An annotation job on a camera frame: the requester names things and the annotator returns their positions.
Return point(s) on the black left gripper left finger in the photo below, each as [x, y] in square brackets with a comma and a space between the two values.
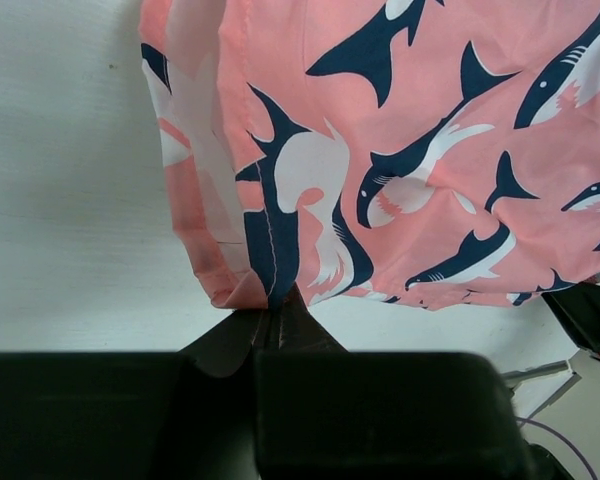
[132, 415]

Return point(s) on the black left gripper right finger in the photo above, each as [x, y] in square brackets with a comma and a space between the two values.
[323, 412]

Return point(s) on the aluminium front frame rail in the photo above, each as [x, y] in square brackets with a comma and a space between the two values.
[535, 388]

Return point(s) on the pink shark print shorts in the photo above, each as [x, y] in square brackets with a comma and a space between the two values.
[424, 153]

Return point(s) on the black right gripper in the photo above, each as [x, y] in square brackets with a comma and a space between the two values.
[577, 309]

